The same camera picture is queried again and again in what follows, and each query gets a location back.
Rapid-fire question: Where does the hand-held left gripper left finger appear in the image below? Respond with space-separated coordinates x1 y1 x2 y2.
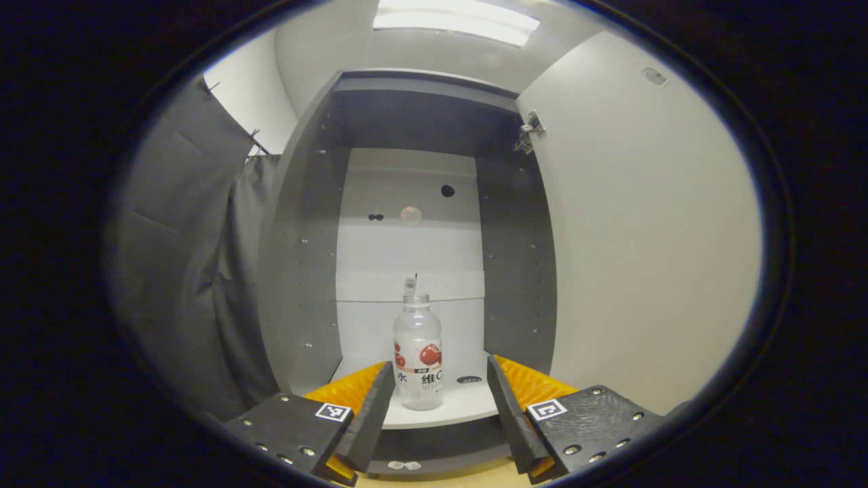
222 360 397 488

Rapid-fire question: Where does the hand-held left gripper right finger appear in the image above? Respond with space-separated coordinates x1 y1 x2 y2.
486 354 670 485

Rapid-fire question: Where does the clear plastic bottle red label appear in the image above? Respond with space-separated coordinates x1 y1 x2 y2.
393 291 446 411

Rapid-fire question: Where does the dark grey cabinet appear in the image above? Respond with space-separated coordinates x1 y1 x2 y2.
256 68 559 479

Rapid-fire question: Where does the light grey cabinet door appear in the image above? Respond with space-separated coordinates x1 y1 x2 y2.
515 30 764 416

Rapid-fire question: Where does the metal cabinet door hinge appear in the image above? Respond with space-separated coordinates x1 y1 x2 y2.
513 110 546 155

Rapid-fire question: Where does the black backdrop cloth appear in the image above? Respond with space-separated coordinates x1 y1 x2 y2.
105 75 283 422

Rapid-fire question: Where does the large ceiling light panel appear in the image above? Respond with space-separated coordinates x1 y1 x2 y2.
372 0 542 48

